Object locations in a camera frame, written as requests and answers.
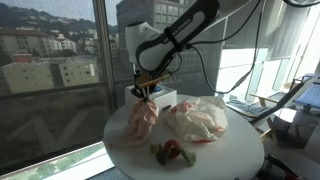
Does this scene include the wooden lounge chair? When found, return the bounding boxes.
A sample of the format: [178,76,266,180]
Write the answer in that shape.
[227,76,317,131]

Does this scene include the round white table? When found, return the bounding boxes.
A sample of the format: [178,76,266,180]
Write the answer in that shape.
[103,107,264,180]

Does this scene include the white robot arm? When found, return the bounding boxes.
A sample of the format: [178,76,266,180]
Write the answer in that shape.
[125,0,252,96]

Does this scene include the pink plush toy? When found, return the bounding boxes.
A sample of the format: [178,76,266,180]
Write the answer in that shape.
[109,97,160,148]

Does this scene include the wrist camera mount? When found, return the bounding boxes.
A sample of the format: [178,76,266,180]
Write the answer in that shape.
[135,73,170,89]

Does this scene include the red plush radish toy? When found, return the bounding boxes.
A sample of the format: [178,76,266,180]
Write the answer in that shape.
[150,139,196,166]

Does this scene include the grey roller blind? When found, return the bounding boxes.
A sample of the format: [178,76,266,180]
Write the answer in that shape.
[225,0,310,59]

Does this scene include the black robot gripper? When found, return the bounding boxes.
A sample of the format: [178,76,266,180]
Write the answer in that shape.
[130,85,156,98]

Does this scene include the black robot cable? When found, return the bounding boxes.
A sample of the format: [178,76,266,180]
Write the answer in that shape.
[176,0,264,95]

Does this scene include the white red plastic bag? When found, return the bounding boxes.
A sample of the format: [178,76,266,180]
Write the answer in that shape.
[165,96,228,143]

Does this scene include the white cardboard box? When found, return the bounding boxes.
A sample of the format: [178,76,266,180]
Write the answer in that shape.
[125,85,177,116]

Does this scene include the white and blue dish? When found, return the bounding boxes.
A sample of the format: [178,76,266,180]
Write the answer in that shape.
[153,86,163,93]

